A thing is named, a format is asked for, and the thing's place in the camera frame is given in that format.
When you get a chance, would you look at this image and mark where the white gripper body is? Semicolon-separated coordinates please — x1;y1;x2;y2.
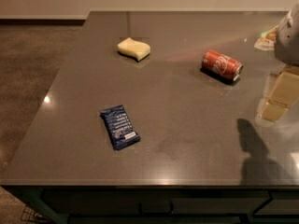
275;4;299;66

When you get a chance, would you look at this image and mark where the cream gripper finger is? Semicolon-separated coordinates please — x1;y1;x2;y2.
259;66;299;122

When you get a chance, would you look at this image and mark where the red coke can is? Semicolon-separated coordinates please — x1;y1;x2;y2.
202;49;243;82

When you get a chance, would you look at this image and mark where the crumpled snack bag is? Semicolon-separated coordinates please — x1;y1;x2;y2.
254;26;278;51

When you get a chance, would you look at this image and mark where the yellow sponge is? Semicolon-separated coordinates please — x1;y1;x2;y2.
117;37;150;62

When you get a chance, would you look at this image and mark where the blue snack packet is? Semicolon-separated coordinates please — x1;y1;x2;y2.
100;105;141;151

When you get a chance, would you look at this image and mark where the dark drawer cabinet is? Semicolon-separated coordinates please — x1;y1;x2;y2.
5;186;299;224

